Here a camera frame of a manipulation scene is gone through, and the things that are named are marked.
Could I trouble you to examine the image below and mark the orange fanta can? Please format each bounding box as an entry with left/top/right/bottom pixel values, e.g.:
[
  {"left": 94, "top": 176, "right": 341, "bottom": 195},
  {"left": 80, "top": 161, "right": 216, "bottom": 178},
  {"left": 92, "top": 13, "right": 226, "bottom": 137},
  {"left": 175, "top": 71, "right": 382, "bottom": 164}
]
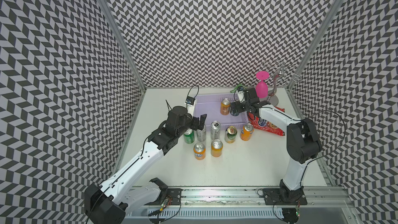
[
  {"left": 240, "top": 123, "right": 254, "bottom": 141},
  {"left": 193, "top": 142, "right": 206, "bottom": 160}
]

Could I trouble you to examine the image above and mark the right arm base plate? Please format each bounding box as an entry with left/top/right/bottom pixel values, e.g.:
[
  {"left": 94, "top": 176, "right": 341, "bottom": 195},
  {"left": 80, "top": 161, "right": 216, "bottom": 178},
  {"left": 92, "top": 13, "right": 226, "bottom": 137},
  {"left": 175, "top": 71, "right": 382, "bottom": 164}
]
[{"left": 262, "top": 188, "right": 308, "bottom": 206}]

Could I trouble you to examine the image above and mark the white monster can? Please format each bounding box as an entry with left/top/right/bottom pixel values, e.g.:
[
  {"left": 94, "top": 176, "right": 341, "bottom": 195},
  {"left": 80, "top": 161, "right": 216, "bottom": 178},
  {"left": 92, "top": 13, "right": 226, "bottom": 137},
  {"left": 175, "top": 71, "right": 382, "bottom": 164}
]
[
  {"left": 197, "top": 127, "right": 206, "bottom": 143},
  {"left": 210, "top": 121, "right": 221, "bottom": 141}
]

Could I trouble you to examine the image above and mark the chrome glass holder stand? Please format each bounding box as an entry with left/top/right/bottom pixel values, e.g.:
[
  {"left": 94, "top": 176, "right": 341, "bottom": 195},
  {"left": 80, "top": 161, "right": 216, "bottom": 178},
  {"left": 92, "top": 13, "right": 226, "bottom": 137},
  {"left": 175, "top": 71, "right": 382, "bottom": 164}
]
[{"left": 260, "top": 61, "right": 302, "bottom": 106}]

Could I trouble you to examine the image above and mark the red candy bag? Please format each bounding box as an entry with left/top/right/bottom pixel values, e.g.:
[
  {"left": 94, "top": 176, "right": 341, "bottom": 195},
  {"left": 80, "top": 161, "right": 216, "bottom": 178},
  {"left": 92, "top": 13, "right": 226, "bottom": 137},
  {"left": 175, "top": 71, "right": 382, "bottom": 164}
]
[{"left": 247, "top": 113, "right": 285, "bottom": 136}]

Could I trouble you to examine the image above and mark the lavender plastic basket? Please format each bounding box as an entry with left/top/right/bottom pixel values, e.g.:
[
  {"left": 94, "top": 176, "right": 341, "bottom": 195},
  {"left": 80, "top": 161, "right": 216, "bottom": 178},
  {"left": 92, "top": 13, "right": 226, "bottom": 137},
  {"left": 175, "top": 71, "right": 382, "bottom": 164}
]
[{"left": 194, "top": 93, "right": 248, "bottom": 132}]

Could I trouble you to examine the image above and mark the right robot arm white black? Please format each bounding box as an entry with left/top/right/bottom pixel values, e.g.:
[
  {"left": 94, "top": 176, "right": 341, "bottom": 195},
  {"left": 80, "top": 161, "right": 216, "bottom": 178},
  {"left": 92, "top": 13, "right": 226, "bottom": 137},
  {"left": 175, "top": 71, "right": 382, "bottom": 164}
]
[{"left": 231, "top": 87, "right": 322, "bottom": 205}]

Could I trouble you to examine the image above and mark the orange soda can back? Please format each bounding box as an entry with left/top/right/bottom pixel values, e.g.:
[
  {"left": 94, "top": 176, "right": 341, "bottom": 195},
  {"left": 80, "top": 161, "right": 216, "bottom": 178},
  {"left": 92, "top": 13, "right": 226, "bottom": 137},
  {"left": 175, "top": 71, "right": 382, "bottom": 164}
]
[{"left": 220, "top": 98, "right": 231, "bottom": 115}]

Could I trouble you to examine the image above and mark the green soda can silver top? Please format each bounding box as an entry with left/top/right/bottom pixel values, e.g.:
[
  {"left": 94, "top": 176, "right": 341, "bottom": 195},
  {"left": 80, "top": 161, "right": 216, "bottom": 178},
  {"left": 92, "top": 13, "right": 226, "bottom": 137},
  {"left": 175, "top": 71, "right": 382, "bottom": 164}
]
[{"left": 183, "top": 129, "right": 195, "bottom": 144}]

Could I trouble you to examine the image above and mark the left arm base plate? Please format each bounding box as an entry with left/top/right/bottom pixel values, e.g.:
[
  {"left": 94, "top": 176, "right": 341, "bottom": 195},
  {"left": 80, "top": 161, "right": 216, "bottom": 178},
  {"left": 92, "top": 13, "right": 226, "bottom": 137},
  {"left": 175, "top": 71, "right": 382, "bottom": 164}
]
[{"left": 146, "top": 188, "right": 182, "bottom": 206}]

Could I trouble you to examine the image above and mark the green can gold top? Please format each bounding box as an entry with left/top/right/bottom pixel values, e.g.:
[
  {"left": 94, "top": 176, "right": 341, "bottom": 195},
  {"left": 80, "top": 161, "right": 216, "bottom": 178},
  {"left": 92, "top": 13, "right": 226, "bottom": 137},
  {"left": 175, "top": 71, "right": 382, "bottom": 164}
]
[{"left": 224, "top": 125, "right": 237, "bottom": 144}]

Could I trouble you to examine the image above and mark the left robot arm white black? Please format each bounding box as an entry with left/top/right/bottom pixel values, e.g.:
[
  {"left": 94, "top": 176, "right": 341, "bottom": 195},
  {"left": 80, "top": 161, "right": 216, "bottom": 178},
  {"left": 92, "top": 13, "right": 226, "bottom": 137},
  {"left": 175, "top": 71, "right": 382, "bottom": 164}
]
[{"left": 84, "top": 106, "right": 207, "bottom": 224}]

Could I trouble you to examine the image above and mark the aluminium mounting rail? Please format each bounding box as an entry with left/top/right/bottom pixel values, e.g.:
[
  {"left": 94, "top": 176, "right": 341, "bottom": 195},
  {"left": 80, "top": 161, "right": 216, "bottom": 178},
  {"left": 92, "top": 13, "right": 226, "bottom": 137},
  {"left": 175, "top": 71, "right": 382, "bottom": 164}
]
[{"left": 122, "top": 186, "right": 361, "bottom": 224}]

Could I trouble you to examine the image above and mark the green snack packet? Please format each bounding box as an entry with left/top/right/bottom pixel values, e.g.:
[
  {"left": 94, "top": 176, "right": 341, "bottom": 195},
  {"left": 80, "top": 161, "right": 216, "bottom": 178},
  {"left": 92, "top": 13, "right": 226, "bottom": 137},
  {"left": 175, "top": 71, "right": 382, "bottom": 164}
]
[{"left": 230, "top": 84, "right": 248, "bottom": 93}]

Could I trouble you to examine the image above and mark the orange schweppes can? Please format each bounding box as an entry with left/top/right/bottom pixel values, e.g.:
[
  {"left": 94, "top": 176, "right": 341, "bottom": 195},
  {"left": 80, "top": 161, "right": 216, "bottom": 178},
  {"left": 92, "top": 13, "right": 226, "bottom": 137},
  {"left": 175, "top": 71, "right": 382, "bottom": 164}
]
[{"left": 211, "top": 139, "right": 223, "bottom": 157}]

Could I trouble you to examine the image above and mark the pink wine glass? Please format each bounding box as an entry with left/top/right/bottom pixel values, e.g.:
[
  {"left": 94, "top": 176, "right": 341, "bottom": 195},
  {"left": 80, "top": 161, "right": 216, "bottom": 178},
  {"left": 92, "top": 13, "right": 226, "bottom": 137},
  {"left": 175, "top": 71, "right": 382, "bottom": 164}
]
[{"left": 256, "top": 71, "right": 269, "bottom": 98}]

